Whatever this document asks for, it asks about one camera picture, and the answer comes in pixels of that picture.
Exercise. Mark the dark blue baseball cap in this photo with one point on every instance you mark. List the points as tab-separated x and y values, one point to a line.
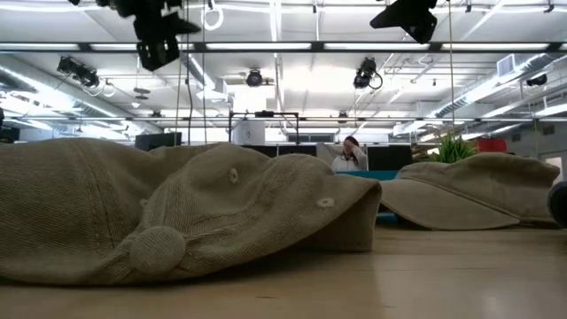
559	204

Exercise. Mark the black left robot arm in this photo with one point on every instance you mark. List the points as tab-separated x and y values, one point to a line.
124	6

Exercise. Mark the white ceiling air vent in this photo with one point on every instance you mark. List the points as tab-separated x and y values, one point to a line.
511	65

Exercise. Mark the black monitor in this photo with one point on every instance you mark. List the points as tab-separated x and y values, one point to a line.
157	142

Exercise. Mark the white cabinet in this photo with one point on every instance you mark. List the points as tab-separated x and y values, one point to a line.
249	133

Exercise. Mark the small green potted plant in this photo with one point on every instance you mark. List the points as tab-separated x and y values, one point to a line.
449	150

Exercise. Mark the black partition panel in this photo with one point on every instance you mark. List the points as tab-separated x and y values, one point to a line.
266	150
390	157

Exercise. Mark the red box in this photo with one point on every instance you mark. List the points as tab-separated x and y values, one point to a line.
491	145

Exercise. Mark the person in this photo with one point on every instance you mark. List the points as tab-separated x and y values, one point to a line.
350	160

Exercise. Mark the blue plastic bin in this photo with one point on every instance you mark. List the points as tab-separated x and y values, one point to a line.
367	175

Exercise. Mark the black equipment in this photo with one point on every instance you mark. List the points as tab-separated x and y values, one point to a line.
9	134

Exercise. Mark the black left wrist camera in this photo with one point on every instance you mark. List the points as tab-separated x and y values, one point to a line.
155	55

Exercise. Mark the black hanging camera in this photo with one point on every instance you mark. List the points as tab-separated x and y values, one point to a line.
254	78
364	73
537	80
77	71

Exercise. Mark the black overhead frame bar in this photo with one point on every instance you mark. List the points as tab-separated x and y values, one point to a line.
316	46

